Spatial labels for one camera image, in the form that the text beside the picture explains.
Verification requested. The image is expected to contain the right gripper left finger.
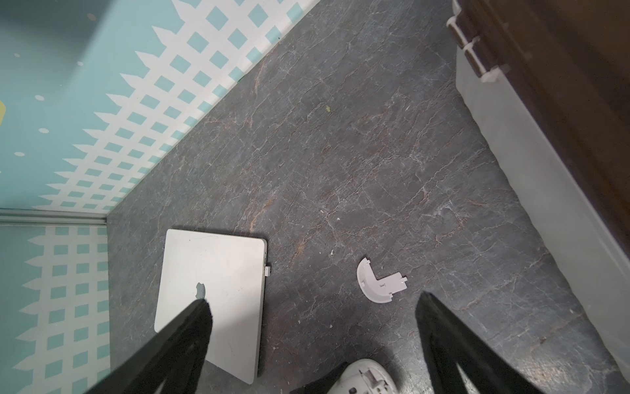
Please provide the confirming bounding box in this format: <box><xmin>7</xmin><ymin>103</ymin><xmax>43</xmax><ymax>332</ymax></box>
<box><xmin>88</xmin><ymin>300</ymin><xmax>213</xmax><ymax>393</ymax></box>

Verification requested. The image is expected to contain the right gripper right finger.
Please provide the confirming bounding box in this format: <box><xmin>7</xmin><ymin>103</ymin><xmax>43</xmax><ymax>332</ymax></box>
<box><xmin>415</xmin><ymin>292</ymin><xmax>541</xmax><ymax>393</ymax></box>

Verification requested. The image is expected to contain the silver laptop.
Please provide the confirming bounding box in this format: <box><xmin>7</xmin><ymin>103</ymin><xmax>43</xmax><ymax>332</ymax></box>
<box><xmin>154</xmin><ymin>229</ymin><xmax>267</xmax><ymax>384</ymax></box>

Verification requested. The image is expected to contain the white wireless mouse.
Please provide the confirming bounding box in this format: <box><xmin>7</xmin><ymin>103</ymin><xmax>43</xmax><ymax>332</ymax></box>
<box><xmin>327</xmin><ymin>359</ymin><xmax>399</xmax><ymax>394</ymax></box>

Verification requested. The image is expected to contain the brown lidded storage box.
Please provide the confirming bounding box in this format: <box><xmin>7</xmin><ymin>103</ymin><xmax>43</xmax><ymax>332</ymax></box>
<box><xmin>446</xmin><ymin>1</ymin><xmax>629</xmax><ymax>376</ymax></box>

